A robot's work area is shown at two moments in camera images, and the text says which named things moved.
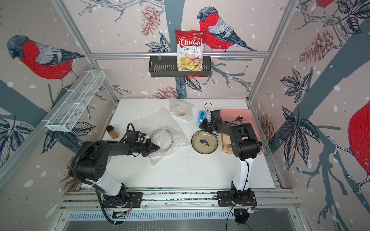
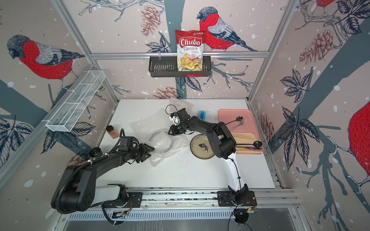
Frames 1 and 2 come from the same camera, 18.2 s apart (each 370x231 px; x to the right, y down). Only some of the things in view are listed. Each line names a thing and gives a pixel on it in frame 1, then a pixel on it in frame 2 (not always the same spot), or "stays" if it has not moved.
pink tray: x=229 y=115 stays
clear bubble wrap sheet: x=181 y=109 stays
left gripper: x=150 y=146 to x=145 y=150
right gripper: x=202 y=126 to x=172 y=132
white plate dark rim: x=164 y=137 stays
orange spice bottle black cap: x=110 y=128 stays
